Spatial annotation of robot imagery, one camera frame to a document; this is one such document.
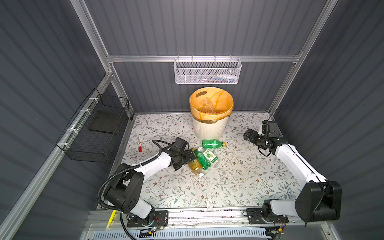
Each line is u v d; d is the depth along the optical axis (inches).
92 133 28.6
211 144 39.0
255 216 29.0
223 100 38.1
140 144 40.0
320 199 15.5
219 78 36.0
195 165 34.1
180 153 29.8
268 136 25.3
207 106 40.2
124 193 17.3
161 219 28.4
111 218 29.0
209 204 30.3
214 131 36.0
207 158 35.9
